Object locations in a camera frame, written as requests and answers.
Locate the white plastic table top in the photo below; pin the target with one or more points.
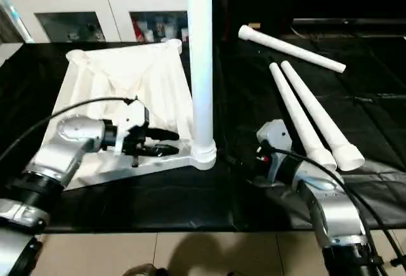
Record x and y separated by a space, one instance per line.
127 79

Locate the white plastic table leg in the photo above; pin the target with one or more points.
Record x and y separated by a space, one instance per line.
298 114
202 54
292 49
320 117

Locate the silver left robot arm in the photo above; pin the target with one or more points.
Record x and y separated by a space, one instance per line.
63 152

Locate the black work mat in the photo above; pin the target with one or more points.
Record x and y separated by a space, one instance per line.
127 206

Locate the white bottle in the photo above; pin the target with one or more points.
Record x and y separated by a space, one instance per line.
167 33

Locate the red bottle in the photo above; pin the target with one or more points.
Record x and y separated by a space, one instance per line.
137 32

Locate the tan label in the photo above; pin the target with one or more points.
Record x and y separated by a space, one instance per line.
254 26

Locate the white glass door cabinet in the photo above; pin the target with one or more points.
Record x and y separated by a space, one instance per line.
95 0

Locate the white side table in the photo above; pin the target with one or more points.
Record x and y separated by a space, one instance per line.
7 51

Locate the black stand foot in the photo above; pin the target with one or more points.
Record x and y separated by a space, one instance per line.
398 262

